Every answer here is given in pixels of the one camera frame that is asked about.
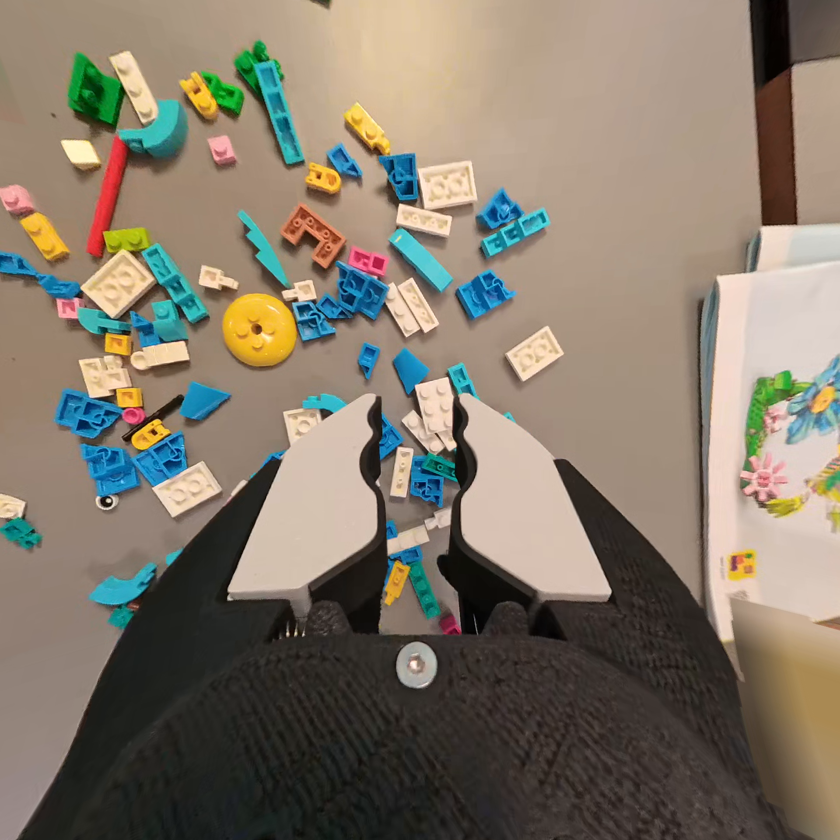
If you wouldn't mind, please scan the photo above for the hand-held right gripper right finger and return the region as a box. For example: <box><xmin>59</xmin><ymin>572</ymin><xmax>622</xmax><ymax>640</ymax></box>
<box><xmin>436</xmin><ymin>392</ymin><xmax>614</xmax><ymax>631</ymax></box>

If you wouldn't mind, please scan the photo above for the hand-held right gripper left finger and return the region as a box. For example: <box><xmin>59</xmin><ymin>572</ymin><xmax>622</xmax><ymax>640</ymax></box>
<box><xmin>226</xmin><ymin>392</ymin><xmax>388</xmax><ymax>621</ymax></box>

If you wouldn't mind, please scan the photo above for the pile of toy building bricks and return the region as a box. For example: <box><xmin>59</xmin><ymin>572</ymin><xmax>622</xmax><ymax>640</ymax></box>
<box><xmin>0</xmin><ymin>39</ymin><xmax>565</xmax><ymax>636</ymax></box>

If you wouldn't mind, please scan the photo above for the grey desk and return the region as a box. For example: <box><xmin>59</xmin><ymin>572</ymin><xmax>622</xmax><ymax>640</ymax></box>
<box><xmin>0</xmin><ymin>0</ymin><xmax>765</xmax><ymax>840</ymax></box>

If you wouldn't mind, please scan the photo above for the yellow round dish piece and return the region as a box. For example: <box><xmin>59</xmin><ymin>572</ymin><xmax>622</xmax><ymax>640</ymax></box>
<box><xmin>222</xmin><ymin>293</ymin><xmax>298</xmax><ymax>367</ymax></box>

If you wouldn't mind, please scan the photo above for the thin black rod piece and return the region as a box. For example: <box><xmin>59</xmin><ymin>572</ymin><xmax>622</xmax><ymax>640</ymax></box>
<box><xmin>121</xmin><ymin>394</ymin><xmax>185</xmax><ymax>442</ymax></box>

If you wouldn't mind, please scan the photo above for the white flower instruction booklet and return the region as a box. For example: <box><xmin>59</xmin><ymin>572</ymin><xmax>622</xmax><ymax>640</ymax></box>
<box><xmin>699</xmin><ymin>262</ymin><xmax>840</xmax><ymax>644</ymax></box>

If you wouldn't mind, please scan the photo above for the beige cardboard box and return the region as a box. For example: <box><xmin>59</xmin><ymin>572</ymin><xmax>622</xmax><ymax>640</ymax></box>
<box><xmin>728</xmin><ymin>594</ymin><xmax>840</xmax><ymax>840</ymax></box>

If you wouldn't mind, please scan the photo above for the red long bar piece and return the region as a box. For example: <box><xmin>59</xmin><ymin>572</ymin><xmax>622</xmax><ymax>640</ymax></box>
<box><xmin>87</xmin><ymin>136</ymin><xmax>130</xmax><ymax>258</ymax></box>

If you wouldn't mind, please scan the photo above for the pale blue booklet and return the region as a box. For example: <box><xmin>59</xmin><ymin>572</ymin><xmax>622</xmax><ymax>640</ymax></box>
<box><xmin>745</xmin><ymin>224</ymin><xmax>840</xmax><ymax>273</ymax></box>

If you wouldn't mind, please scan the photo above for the teal arch piece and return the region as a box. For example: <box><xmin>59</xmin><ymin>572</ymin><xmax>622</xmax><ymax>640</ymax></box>
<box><xmin>118</xmin><ymin>98</ymin><xmax>189</xmax><ymax>160</ymax></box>

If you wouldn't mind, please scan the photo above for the dark wooden cabinet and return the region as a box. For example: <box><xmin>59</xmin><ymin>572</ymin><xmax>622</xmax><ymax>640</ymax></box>
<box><xmin>750</xmin><ymin>0</ymin><xmax>840</xmax><ymax>227</ymax></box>

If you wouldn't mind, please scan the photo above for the large green plate piece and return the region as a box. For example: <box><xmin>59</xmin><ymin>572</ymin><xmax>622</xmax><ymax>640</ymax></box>
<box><xmin>67</xmin><ymin>52</ymin><xmax>126</xmax><ymax>129</ymax></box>

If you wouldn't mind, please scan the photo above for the brown bracket plate piece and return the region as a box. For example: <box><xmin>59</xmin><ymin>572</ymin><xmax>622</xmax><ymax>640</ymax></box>
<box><xmin>280</xmin><ymin>203</ymin><xmax>347</xmax><ymax>270</ymax></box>

